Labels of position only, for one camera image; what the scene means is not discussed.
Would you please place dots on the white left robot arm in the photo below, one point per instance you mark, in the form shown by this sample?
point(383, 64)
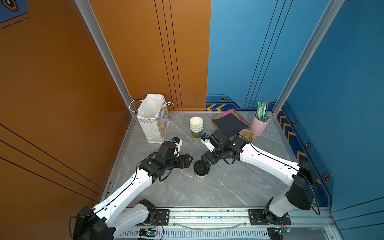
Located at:
point(108, 219)

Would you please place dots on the stack of paper cups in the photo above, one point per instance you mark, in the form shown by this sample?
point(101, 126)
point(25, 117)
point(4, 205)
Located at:
point(196, 126)

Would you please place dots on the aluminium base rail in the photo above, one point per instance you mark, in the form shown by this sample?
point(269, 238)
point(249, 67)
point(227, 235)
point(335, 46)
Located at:
point(233, 223)

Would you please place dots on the patterned paper gift bag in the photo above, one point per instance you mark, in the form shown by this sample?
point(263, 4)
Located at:
point(153, 116)

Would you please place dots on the pink napkin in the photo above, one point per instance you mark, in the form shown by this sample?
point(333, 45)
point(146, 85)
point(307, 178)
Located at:
point(231, 112)

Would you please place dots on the brown cardboard napkin tray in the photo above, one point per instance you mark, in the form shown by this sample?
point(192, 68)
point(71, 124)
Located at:
point(230, 123)

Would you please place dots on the dark grey napkin stack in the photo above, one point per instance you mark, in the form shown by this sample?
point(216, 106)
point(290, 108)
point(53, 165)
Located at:
point(230, 125)

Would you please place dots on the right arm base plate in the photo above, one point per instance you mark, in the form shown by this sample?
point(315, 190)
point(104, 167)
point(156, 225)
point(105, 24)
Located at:
point(259, 217)

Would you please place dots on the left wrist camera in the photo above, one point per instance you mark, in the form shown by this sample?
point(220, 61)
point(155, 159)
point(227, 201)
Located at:
point(178, 142)

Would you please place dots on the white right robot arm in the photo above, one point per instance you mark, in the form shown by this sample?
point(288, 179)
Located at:
point(300, 178)

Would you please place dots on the small circuit board right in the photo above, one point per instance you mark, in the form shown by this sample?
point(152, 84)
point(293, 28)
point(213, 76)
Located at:
point(277, 233)

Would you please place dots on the green circuit board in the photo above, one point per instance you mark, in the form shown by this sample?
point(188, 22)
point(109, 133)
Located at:
point(147, 234)

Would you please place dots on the beige pulp cup carrier stack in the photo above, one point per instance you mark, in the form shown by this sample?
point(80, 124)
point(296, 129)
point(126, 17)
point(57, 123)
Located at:
point(247, 135)

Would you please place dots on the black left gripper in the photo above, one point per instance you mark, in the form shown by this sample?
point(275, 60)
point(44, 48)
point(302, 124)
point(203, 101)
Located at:
point(183, 164)

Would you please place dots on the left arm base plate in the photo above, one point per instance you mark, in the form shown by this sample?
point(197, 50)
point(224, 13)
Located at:
point(161, 216)

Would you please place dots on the white paper coffee cup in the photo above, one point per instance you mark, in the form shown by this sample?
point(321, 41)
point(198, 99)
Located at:
point(201, 176)

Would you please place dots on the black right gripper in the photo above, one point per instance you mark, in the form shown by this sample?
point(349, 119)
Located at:
point(208, 155)

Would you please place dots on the pink metal bucket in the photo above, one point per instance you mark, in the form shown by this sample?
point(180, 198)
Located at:
point(257, 126)

